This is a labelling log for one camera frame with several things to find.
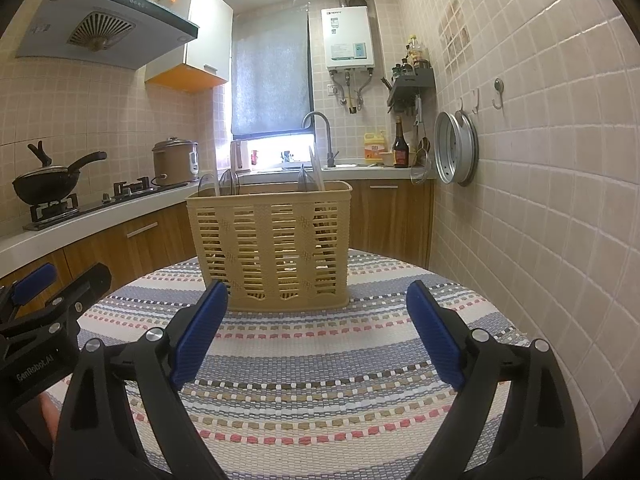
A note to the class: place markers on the white orange wall cabinet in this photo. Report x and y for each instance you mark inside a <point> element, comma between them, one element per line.
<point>204,62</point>

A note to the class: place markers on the yellow oil bottle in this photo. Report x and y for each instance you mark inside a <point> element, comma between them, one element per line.
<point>374,146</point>

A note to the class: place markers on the black gas stove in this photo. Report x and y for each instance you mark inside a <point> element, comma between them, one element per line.
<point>50,214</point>

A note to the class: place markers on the beige plastic utensil basket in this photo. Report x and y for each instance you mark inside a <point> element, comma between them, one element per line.
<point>277,249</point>

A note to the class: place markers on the striped woven table mat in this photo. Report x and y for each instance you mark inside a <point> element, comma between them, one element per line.
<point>342,394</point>

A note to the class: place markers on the metal steamer tray on wall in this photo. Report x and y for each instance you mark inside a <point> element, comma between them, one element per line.
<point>456,148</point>

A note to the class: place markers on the light wooden chopstick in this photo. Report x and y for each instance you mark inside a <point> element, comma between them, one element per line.
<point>214,169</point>

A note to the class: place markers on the brown rice cooker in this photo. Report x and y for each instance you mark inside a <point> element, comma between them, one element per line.
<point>175,162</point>

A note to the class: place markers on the small metal wall hook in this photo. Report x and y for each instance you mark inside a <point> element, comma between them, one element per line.
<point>476,101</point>

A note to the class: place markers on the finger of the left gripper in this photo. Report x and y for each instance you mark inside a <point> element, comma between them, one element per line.
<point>19,293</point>

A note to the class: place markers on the black wok pan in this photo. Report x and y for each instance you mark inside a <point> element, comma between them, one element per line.
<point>51,183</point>

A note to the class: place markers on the grey window blind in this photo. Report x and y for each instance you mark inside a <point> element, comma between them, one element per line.
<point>271,73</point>

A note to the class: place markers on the white kitchen countertop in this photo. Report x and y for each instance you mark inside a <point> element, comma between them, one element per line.
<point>26,247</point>

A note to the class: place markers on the dark soy sauce bottle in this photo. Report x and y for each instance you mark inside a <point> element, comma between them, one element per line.
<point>400,148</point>

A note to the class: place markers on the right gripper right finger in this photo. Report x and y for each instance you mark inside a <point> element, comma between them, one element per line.
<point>538,435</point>

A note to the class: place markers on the wooden base cabinets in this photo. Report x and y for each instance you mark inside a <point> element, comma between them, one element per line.
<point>392,218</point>

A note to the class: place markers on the grey range hood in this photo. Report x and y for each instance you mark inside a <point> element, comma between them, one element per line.
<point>122,33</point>

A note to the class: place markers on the clear plastic spoon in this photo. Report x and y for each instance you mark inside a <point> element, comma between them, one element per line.
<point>229,183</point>

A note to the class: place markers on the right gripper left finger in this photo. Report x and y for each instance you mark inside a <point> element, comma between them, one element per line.
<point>122,416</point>

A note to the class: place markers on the grey wall spice shelf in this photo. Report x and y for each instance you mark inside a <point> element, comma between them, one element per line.
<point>402,92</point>

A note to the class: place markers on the person's hand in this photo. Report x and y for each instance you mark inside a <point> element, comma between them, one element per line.
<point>50,414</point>

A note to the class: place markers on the white gas water heater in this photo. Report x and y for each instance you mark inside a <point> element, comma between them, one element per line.
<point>347,38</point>

